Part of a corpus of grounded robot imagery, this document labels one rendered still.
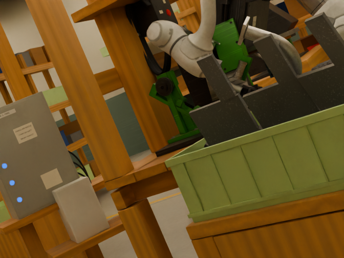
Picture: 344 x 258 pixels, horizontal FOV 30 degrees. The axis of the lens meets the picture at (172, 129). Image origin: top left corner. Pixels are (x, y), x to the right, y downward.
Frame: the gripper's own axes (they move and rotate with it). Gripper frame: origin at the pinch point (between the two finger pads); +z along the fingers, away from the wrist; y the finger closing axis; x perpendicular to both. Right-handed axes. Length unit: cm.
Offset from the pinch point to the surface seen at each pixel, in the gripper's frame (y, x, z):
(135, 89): 11.5, 28.2, -19.3
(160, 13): 23.5, -3.3, -5.8
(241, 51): -14.2, -3.3, 4.5
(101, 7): 30.1, 2.3, -37.1
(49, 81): 481, 220, 489
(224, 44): -5.8, -2.8, 4.5
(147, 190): -24, 54, -39
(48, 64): 443, 180, 429
